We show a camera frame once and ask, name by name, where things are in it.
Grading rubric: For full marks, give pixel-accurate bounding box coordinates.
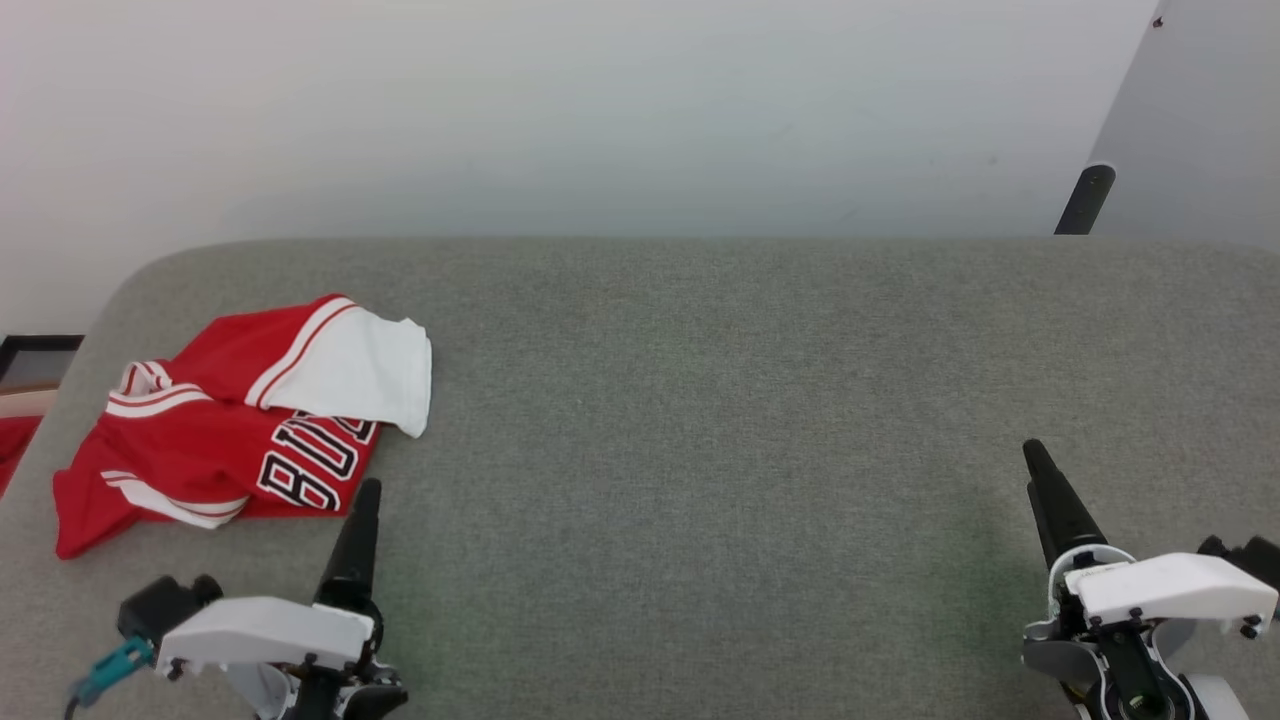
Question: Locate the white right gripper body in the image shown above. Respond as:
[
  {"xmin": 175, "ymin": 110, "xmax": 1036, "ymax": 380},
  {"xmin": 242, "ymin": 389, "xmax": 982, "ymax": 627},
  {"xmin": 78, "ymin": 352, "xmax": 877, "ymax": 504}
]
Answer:
[{"xmin": 1022, "ymin": 545, "xmax": 1280, "ymax": 720}]

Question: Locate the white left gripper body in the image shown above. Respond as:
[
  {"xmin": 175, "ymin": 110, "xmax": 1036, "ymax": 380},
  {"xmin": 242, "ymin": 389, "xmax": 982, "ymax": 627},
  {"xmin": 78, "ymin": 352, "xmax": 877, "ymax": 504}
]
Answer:
[{"xmin": 155, "ymin": 596, "xmax": 408, "ymax": 720}]

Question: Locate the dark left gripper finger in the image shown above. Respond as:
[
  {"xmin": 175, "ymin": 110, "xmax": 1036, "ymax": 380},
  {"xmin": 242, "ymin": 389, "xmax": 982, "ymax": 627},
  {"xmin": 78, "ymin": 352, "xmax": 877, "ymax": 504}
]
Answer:
[{"xmin": 315, "ymin": 478, "xmax": 384, "ymax": 613}]

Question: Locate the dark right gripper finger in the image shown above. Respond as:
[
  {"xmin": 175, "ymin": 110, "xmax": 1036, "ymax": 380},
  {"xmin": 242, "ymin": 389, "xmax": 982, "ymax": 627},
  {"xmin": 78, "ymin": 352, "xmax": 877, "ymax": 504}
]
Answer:
[{"xmin": 1022, "ymin": 438, "xmax": 1109, "ymax": 571}]

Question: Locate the red Bulls basketball jersey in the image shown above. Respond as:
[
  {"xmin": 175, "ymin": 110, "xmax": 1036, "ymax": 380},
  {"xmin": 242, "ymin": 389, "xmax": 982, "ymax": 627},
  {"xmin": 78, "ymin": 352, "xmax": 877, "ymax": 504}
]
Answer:
[{"xmin": 53, "ymin": 293, "xmax": 433, "ymax": 561}]

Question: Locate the red cloth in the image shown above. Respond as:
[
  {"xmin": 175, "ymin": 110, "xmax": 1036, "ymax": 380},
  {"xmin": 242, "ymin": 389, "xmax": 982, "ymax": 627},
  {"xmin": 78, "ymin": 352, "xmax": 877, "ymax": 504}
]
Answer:
[{"xmin": 0, "ymin": 416, "xmax": 43, "ymax": 496}]

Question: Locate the black round pole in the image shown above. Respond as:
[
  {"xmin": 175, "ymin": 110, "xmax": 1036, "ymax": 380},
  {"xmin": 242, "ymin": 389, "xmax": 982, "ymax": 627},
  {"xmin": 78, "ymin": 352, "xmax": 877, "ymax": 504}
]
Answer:
[{"xmin": 1054, "ymin": 163, "xmax": 1117, "ymax": 236}]

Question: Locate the beige basket rim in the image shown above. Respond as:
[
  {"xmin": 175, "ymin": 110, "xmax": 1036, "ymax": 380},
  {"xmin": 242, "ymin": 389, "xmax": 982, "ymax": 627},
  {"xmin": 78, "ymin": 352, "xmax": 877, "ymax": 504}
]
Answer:
[{"xmin": 0, "ymin": 386, "xmax": 59, "ymax": 419}]

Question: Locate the grey flat panel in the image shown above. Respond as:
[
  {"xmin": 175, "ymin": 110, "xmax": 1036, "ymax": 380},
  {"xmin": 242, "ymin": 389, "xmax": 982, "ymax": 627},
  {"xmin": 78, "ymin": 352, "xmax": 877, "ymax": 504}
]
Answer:
[{"xmin": 1085, "ymin": 0, "xmax": 1280, "ymax": 251}]

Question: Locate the teal left camera connector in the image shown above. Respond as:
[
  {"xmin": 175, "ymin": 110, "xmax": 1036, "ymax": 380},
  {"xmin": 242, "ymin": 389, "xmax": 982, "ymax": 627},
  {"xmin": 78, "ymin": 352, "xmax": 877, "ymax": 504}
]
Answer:
[{"xmin": 75, "ymin": 637, "xmax": 157, "ymax": 706}]

